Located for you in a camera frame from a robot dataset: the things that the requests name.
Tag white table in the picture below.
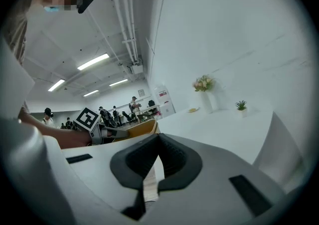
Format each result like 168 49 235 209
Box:
154 108 304 192

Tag long wooden desk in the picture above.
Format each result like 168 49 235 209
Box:
136 104 160 121

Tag white water dispenser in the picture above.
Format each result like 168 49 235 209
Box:
154 85 176 115

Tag long ceiling light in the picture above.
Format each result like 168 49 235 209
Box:
82 89 100 97
76 53 111 71
109 78 129 87
47 79 66 92

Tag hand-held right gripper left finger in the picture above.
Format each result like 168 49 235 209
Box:
46 133 161 225

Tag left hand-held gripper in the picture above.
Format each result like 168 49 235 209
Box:
73 107 129 145

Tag yellow rectangular tray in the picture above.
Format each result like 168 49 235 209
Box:
112 118 160 143

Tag black head-worn camera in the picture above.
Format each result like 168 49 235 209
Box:
76 0 96 14

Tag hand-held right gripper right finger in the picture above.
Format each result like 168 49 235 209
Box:
157 133 287 219

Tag white vase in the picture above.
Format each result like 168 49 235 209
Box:
200 90 218 115

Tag blue face mask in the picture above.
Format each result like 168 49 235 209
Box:
43 5 61 13

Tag small green potted plant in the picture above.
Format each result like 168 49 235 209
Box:
235 100 248 118

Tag white ceiling junction box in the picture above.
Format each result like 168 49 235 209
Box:
128 62 144 75

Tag person's left forearm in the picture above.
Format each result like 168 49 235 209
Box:
19 112 93 150

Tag white ceiling pipes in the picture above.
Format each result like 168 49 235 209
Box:
107 0 140 65

